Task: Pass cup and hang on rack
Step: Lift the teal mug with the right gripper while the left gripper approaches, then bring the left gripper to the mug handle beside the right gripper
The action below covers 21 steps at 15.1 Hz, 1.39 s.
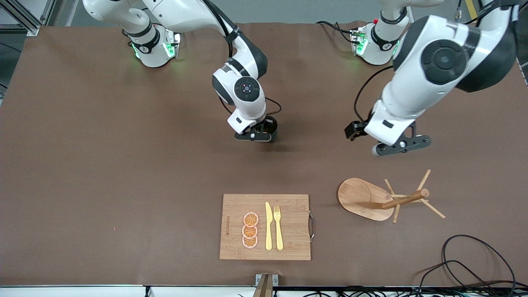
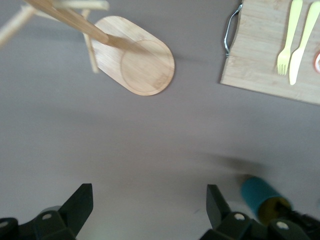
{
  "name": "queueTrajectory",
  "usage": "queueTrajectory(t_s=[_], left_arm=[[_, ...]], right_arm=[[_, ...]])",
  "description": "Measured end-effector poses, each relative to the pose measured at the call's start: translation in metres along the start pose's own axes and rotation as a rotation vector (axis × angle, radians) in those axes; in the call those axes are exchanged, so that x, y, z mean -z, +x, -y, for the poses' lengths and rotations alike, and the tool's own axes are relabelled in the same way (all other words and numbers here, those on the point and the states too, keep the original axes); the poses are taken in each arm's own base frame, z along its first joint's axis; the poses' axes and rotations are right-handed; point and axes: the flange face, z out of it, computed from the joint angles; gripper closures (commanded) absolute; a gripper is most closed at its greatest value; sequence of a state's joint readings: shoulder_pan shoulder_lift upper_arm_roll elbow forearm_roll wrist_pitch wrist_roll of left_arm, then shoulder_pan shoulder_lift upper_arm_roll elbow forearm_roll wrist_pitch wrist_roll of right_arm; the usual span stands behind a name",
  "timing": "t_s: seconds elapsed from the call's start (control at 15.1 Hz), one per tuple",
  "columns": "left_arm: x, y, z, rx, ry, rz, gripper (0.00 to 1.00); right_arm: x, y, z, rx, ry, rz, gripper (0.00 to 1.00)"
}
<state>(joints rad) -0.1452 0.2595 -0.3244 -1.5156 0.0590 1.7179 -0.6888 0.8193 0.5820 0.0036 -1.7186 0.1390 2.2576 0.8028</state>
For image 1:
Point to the dark teal cup yellow inside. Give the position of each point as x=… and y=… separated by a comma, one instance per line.
x=272, y=126

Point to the yellow plastic knife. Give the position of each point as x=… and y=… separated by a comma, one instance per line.
x=268, y=231

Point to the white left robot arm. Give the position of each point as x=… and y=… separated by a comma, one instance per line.
x=412, y=95

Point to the bamboo cutting board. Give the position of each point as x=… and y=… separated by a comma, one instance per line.
x=288, y=227

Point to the wooden cup rack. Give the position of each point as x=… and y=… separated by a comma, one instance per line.
x=363, y=198

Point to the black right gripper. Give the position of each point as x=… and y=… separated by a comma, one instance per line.
x=271, y=124

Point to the white table edge rail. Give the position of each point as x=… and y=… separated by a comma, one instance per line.
x=82, y=291

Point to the toy orange slice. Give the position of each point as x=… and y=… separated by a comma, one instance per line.
x=249, y=232
x=251, y=219
x=250, y=242

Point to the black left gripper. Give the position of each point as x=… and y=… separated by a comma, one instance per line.
x=354, y=128

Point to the aluminium frame profile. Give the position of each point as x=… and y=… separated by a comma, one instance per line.
x=24, y=24

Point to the yellow plastic fork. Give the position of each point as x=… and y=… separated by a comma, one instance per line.
x=279, y=235

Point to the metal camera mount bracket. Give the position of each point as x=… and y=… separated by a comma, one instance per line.
x=266, y=284

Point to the brown table cover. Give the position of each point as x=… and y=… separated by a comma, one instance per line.
x=123, y=165

